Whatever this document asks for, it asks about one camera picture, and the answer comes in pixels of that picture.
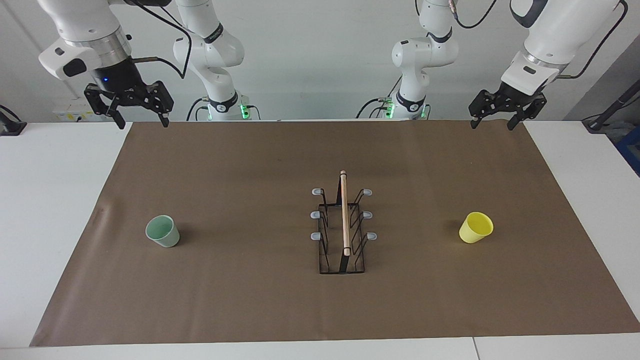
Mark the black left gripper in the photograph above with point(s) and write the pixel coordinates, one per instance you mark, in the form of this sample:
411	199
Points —
515	95

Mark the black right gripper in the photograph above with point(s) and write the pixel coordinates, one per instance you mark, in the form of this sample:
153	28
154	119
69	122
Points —
120	75

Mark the yellow plastic cup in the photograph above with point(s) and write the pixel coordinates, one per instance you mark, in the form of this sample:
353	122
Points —
475	227

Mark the pale green plastic cup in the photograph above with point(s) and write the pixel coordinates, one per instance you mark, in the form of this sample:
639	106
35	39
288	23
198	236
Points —
165	235

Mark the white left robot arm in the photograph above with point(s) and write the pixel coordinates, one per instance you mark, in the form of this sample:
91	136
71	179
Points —
425	55

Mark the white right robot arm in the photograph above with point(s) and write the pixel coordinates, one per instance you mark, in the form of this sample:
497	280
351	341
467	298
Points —
210	50

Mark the black table clamp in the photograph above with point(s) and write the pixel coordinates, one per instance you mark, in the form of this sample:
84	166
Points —
12	127

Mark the blue crate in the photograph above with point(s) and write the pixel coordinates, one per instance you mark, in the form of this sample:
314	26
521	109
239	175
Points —
631	150

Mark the brown paper table mat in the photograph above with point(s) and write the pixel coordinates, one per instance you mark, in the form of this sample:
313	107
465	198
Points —
200	280

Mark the white wall socket box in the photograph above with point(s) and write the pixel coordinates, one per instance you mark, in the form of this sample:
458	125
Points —
70	112

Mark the black camera stand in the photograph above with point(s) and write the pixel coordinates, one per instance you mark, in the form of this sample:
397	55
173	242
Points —
615	105

